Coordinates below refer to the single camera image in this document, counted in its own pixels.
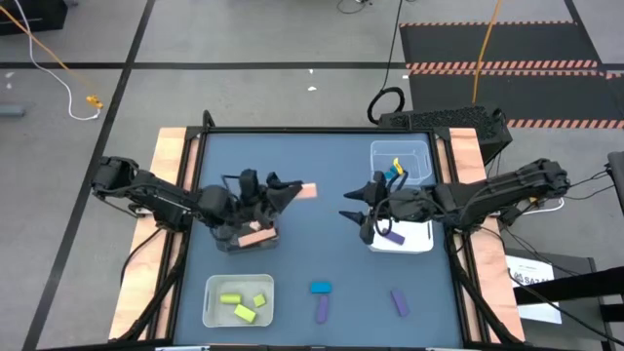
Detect wooden table side board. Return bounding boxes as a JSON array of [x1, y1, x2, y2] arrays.
[[107, 127, 202, 342], [438, 127, 527, 343]]

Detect thin white cable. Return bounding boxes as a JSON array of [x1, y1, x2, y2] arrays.
[[528, 197, 566, 216]]

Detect black perforated computer case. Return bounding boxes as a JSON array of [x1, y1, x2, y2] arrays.
[[377, 104, 514, 165]]

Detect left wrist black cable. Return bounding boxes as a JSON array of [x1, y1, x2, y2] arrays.
[[221, 174, 244, 196]]

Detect white paper sheet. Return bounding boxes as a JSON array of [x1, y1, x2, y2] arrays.
[[504, 253, 564, 326]]

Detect white plastic bin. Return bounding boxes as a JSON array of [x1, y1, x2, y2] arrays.
[[366, 214, 435, 254]]

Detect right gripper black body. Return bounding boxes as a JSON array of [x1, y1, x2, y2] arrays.
[[363, 170, 438, 230]]

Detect long black cable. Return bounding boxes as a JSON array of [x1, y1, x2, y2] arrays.
[[506, 267, 624, 348]]

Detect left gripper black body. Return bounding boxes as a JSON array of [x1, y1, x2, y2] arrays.
[[221, 168, 277, 230]]

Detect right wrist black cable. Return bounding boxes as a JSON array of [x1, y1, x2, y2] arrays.
[[370, 168, 443, 241]]

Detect clear plastic bin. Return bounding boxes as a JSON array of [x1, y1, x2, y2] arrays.
[[369, 139, 434, 187]]

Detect white floor cable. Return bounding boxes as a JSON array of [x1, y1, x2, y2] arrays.
[[13, 0, 102, 122]]

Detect salmon blocks in dark bin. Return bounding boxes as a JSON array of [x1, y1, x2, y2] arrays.
[[237, 226, 279, 249]]

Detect purple long block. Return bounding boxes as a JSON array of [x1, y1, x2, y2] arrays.
[[382, 228, 407, 247], [315, 293, 332, 325], [390, 288, 410, 319]]

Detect black coiled floor cable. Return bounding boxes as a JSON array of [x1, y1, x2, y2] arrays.
[[366, 0, 407, 126]]

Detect black cable loop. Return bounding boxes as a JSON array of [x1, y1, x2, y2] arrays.
[[335, 0, 375, 16]]

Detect yellow cable with plug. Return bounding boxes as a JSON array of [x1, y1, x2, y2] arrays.
[[0, 4, 105, 110]]

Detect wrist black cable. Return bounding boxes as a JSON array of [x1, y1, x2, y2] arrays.
[[370, 168, 443, 241], [221, 174, 244, 196]]

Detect black beam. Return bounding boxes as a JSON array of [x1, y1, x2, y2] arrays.
[[511, 265, 624, 324]]

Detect dark transparent plastic bin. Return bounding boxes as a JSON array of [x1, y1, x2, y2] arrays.
[[209, 214, 282, 254]]

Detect black table frame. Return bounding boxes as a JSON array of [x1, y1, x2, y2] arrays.
[[109, 109, 527, 351]]

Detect yellow-green rectangular block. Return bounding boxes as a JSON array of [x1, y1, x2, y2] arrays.
[[233, 303, 257, 325]]

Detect black cable pair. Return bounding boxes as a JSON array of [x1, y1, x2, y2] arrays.
[[567, 168, 610, 202]]

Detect pale grey plastic bin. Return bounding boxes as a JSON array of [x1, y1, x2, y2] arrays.
[[202, 273, 276, 329]]

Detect black hazard-striped floor mat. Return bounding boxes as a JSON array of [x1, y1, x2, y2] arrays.
[[408, 69, 624, 131], [398, 20, 605, 70]]

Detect grey cabinet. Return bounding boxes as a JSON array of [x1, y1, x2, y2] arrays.
[[501, 249, 610, 351]]

